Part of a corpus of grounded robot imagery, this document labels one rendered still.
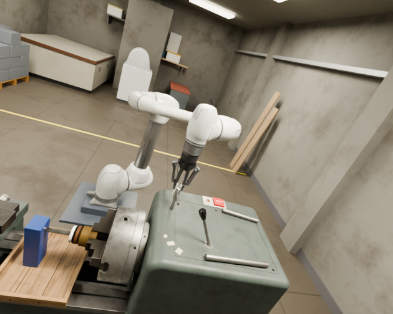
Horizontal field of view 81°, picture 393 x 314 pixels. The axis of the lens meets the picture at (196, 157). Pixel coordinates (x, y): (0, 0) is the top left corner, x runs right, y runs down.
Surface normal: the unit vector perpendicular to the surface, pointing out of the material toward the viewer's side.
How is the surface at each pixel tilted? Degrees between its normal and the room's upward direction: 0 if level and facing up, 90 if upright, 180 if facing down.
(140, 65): 90
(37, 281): 0
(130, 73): 90
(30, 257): 90
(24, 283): 0
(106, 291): 29
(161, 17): 90
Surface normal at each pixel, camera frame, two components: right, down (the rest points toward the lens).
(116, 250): 0.26, -0.14
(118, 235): 0.33, -0.46
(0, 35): 0.13, 0.46
